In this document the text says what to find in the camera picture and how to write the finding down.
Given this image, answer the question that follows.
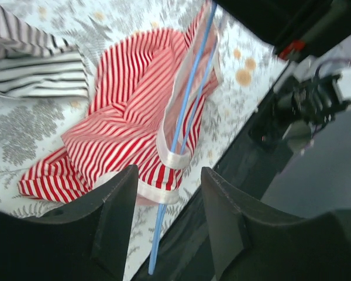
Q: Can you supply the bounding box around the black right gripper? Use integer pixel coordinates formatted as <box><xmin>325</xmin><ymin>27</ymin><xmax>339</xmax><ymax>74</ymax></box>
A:
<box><xmin>217</xmin><ymin>1</ymin><xmax>351</xmax><ymax>61</ymax></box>

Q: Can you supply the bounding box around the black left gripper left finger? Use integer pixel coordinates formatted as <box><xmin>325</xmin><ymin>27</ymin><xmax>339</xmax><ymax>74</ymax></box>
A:
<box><xmin>0</xmin><ymin>165</ymin><xmax>138</xmax><ymax>280</ymax></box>

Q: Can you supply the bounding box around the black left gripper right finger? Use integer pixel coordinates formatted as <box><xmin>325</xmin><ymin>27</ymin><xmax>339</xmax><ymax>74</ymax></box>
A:
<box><xmin>200</xmin><ymin>166</ymin><xmax>351</xmax><ymax>281</ymax></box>

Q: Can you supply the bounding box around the blue wire hanger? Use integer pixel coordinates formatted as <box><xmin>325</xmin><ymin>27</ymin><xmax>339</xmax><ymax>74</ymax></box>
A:
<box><xmin>148</xmin><ymin>0</ymin><xmax>226</xmax><ymax>276</ymax></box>

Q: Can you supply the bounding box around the red white striped tank top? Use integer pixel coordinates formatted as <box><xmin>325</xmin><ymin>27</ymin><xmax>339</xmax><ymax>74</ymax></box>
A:
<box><xmin>18</xmin><ymin>3</ymin><xmax>222</xmax><ymax>204</ymax></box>

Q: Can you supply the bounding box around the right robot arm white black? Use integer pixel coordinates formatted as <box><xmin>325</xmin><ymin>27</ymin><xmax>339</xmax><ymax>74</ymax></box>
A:
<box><xmin>219</xmin><ymin>1</ymin><xmax>351</xmax><ymax>150</ymax></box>

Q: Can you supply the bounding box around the black white striped tank top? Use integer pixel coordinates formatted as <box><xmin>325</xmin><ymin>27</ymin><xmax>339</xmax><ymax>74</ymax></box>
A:
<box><xmin>0</xmin><ymin>6</ymin><xmax>89</xmax><ymax>98</ymax></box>

